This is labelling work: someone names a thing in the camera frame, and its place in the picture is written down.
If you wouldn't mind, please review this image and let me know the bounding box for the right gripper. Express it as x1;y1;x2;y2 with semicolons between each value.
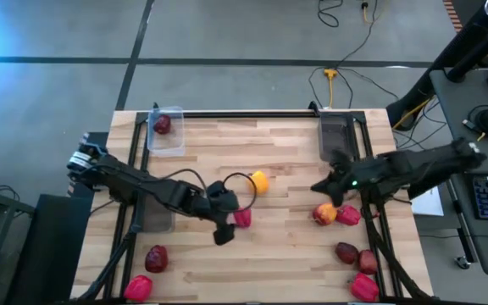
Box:
310;152;383;208

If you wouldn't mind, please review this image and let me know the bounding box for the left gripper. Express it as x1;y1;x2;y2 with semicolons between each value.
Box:
192;181;241;247

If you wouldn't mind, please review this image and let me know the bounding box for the small red bell pepper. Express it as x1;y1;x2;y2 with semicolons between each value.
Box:
233;207;252;229

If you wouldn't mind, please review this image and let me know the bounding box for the yellow bell pepper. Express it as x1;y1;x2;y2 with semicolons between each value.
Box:
250;170;270;196

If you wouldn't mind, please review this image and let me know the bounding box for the dark red apple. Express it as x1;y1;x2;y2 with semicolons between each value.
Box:
152;114;172;136
335;241;359;265
357;249;379;275
144;244;169;274

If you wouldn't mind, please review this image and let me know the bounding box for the red and yellow apple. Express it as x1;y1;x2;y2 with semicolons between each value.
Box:
312;202;338;226

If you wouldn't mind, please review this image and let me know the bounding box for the dark grey plastic bin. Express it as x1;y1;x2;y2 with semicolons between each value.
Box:
318;112;358;162

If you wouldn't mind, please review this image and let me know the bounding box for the clear bin left edge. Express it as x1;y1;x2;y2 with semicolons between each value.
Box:
141;197;174;234

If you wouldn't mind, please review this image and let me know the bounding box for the clear plastic bin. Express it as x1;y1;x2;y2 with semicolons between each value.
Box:
146;105;186;158

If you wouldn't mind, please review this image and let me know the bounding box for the white paper sheet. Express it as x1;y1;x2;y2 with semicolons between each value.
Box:
411;186;445;217

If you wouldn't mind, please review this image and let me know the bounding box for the grey desk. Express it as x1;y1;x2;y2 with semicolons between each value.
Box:
429;69;488;276

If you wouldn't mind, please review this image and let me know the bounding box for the black angled stand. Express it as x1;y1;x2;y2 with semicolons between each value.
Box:
385;0;488;128

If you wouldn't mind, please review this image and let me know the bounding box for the orange striped floor strip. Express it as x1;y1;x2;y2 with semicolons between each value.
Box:
442;0;463;33

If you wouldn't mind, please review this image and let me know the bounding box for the dark side table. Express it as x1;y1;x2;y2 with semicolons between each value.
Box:
0;184;36;305

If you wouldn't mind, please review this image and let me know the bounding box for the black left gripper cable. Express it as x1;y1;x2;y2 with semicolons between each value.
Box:
158;168;258;213

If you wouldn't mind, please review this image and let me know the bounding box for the black aluminium rig frame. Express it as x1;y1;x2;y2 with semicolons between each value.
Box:
76;101;435;305

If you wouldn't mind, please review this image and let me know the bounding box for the yellow desk cable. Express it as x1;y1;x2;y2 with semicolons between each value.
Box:
391;97;435;130

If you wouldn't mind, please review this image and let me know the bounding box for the yellow power plug cord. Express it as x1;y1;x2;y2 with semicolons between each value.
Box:
323;68;338;109

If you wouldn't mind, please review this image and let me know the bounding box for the long black floor cable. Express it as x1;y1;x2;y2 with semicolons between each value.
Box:
308;0;400;109

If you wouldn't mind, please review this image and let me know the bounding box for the coiled black floor cable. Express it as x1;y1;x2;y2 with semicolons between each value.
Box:
316;0;345;29

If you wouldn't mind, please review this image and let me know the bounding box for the yellow cable with black plug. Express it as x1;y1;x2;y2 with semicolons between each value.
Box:
361;1;376;25

